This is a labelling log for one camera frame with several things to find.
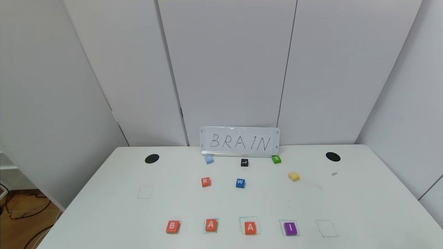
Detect white BRAIN sign board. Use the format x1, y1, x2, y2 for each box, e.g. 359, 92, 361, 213
200, 127, 280, 157

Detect black floor cable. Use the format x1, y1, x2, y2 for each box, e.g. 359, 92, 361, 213
0, 183, 52, 220
22, 224, 54, 249

